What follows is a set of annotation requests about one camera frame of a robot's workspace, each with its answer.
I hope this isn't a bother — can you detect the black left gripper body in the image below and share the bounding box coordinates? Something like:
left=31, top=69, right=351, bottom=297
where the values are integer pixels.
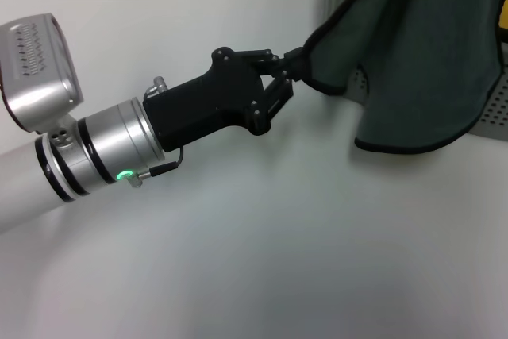
left=141, top=46, right=273, bottom=153

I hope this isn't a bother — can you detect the dark green towel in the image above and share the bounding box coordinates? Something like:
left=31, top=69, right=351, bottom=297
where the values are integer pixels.
left=299, top=0, right=508, bottom=156

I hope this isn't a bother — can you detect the yellow towel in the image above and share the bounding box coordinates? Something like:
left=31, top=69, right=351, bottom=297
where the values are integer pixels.
left=498, top=0, right=508, bottom=44

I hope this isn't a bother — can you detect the left gripper connector cable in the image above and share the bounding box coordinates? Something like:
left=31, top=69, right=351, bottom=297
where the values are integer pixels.
left=126, top=75, right=186, bottom=190

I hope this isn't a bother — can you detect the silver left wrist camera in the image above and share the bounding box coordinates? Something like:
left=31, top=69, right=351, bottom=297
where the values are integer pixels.
left=0, top=12, right=86, bottom=134

